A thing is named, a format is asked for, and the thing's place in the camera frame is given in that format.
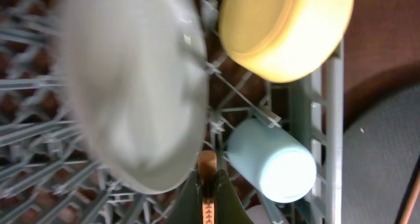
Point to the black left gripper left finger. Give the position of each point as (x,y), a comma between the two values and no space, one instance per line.
(187,207)

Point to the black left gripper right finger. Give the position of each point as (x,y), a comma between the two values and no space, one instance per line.
(228,207)

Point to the blue plastic cup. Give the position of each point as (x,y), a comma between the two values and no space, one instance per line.
(272,161)

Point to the grey round plate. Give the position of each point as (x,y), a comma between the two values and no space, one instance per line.
(135,75)

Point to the yellow bowl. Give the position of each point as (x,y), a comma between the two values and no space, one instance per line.
(282,40)

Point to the grey dishwasher rack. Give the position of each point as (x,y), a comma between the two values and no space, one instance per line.
(47,176)

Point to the black round tray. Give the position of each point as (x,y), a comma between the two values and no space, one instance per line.
(381,146)

